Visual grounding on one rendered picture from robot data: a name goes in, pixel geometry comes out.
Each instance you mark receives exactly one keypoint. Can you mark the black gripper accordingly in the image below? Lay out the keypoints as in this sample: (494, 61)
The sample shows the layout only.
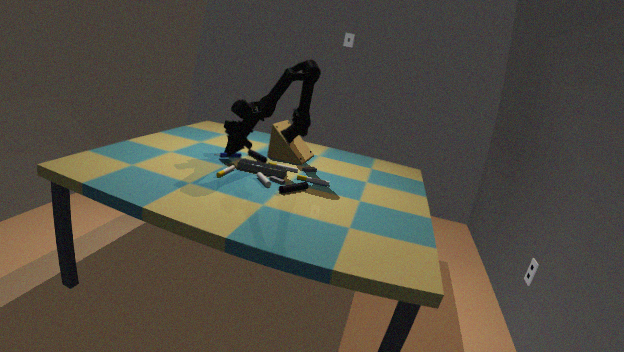
(238, 141)

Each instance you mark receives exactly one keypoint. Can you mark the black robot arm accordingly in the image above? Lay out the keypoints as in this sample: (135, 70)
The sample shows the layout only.
(266, 106)

